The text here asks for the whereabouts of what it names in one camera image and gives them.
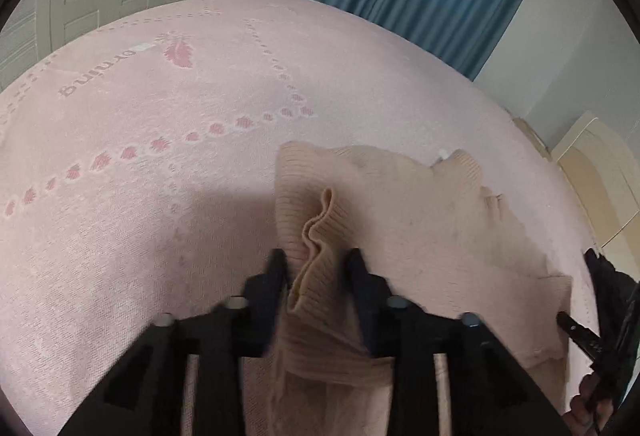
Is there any person's right hand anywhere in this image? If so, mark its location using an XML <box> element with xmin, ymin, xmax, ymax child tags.
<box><xmin>561</xmin><ymin>366</ymin><xmax>616</xmax><ymax>436</ymax></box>

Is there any light wooden board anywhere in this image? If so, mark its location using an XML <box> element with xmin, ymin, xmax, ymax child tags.
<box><xmin>511</xmin><ymin>115</ymin><xmax>553</xmax><ymax>163</ymax></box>

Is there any cream wooden cabinet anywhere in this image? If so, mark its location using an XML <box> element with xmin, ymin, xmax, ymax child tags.
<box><xmin>550</xmin><ymin>111</ymin><xmax>640</xmax><ymax>261</ymax></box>

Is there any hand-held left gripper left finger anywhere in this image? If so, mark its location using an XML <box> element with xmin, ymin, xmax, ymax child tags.
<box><xmin>57</xmin><ymin>248</ymin><xmax>291</xmax><ymax>436</ymax></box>

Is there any beige knit sweater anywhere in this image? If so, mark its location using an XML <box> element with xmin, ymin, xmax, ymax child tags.
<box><xmin>265</xmin><ymin>141</ymin><xmax>573</xmax><ymax>436</ymax></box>

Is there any pink patterned bed sheet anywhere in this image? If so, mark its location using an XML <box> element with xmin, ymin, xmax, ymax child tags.
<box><xmin>0</xmin><ymin>0</ymin><xmax>601</xmax><ymax>436</ymax></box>

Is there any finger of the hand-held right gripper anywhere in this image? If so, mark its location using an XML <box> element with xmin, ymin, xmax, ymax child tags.
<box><xmin>556</xmin><ymin>312</ymin><xmax>605</xmax><ymax>361</ymax></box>

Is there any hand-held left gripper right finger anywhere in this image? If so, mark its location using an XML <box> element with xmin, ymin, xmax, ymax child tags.
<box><xmin>344</xmin><ymin>248</ymin><xmax>571</xmax><ymax>436</ymax></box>

